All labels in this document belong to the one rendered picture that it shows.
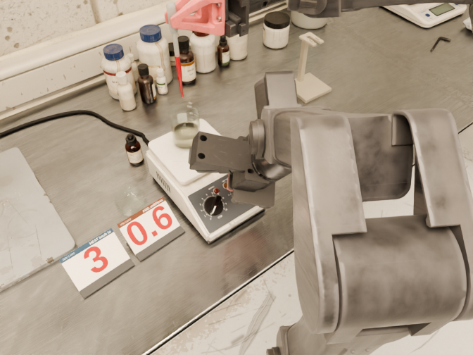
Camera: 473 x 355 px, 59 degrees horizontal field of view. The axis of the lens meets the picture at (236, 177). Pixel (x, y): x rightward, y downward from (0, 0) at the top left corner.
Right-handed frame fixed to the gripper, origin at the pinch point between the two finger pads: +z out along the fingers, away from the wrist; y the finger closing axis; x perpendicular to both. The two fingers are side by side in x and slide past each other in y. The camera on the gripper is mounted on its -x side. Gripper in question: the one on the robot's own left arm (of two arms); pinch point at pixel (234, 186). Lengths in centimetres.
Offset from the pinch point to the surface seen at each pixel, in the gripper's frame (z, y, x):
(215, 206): -0.1, 4.0, -3.0
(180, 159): 3.2, -4.0, -9.0
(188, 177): 1.0, -0.5, -7.8
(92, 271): 7.3, 15.6, -19.9
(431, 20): 10, -61, 58
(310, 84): 13.1, -32.4, 21.8
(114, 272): 7.0, 15.5, -16.6
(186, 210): 4.0, 4.4, -6.7
